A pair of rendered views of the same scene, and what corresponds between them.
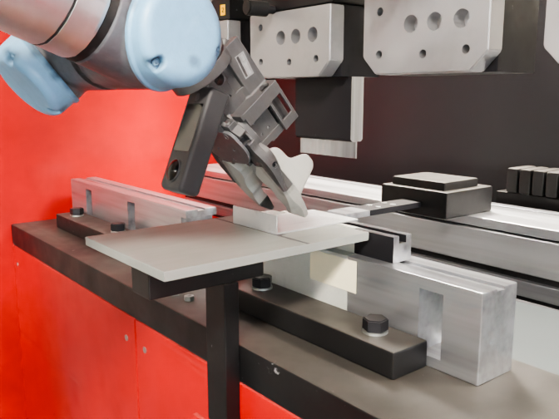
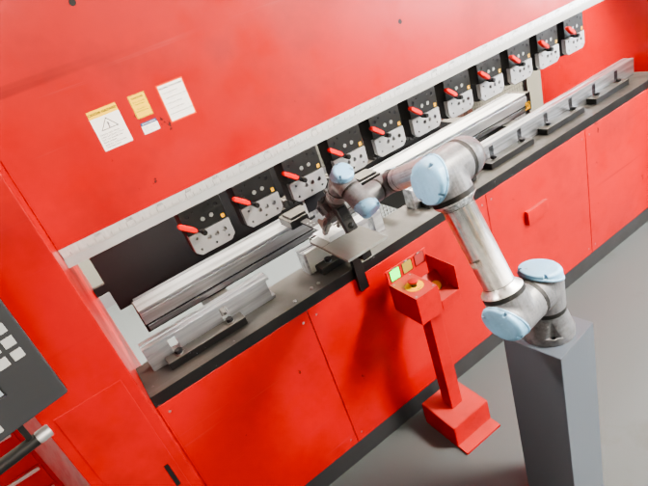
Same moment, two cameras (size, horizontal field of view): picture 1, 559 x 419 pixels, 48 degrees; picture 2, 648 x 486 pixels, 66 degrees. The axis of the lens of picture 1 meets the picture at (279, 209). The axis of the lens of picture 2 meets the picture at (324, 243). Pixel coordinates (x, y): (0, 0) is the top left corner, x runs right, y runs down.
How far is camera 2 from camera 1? 1.84 m
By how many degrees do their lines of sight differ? 73
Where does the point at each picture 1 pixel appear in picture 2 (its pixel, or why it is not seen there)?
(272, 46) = (303, 189)
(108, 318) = (287, 330)
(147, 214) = (239, 300)
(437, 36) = (356, 162)
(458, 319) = (377, 219)
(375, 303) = not seen: hidden behind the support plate
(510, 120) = not seen: hidden behind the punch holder
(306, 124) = (311, 206)
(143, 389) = (319, 329)
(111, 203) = (202, 322)
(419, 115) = not seen: hidden behind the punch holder
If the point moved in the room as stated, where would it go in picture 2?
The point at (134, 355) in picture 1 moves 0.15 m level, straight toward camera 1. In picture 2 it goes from (310, 323) to (348, 310)
